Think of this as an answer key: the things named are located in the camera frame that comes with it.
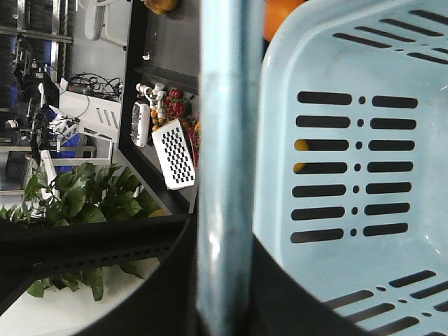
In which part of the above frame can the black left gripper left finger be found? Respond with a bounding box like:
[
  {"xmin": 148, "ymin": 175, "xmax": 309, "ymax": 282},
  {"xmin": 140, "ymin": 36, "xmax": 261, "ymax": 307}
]
[{"xmin": 69, "ymin": 216, "xmax": 197, "ymax": 335}]

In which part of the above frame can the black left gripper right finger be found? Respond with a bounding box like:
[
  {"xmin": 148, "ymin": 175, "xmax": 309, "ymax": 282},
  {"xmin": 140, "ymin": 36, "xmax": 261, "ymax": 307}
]
[{"xmin": 244, "ymin": 238, "xmax": 367, "ymax": 335}]

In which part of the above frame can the light blue plastic basket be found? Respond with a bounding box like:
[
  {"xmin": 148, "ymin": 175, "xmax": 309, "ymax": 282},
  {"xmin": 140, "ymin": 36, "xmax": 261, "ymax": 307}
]
[{"xmin": 195, "ymin": 0, "xmax": 448, "ymax": 336}]

